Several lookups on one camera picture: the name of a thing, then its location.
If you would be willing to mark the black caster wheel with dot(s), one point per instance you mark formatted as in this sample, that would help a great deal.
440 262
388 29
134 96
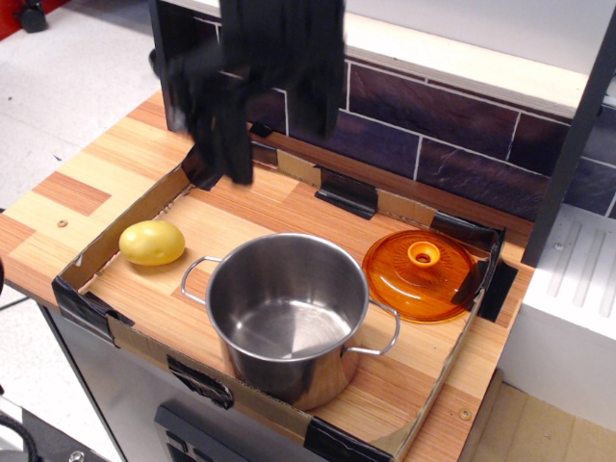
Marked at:
31 17

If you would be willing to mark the dark brick backsplash panel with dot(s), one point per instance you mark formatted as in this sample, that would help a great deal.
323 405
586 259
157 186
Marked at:
437 121

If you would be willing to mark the yellow potato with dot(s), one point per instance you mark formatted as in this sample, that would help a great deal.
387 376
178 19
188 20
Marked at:
152 243

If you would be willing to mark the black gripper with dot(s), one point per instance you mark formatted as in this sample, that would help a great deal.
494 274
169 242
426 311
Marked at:
295 44

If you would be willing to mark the white dish drainer sink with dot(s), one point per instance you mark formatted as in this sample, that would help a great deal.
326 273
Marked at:
561 348

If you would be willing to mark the orange glass lid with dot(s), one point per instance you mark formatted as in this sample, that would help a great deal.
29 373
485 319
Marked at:
426 277

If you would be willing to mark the black oven control panel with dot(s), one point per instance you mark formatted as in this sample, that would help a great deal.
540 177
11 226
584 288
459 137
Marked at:
204 440

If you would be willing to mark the cardboard fence with black tape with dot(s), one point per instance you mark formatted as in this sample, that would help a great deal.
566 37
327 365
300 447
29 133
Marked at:
130 306

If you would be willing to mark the stainless steel pot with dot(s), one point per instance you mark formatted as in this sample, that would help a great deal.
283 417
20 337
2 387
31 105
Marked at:
288 309

